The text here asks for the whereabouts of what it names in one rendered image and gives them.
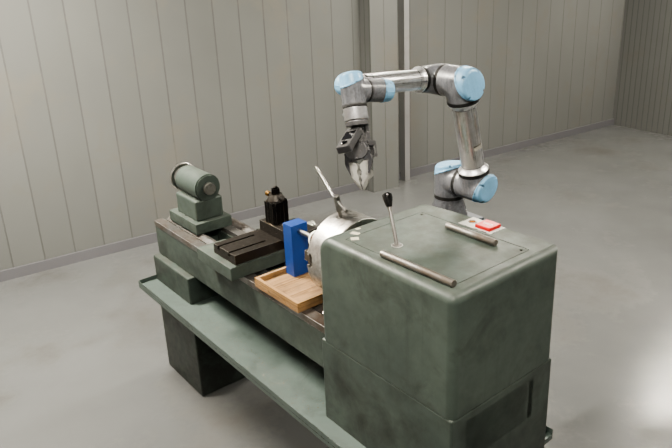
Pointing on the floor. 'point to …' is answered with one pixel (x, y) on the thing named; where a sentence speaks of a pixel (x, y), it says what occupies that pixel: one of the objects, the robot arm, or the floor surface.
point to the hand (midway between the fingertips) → (361, 186)
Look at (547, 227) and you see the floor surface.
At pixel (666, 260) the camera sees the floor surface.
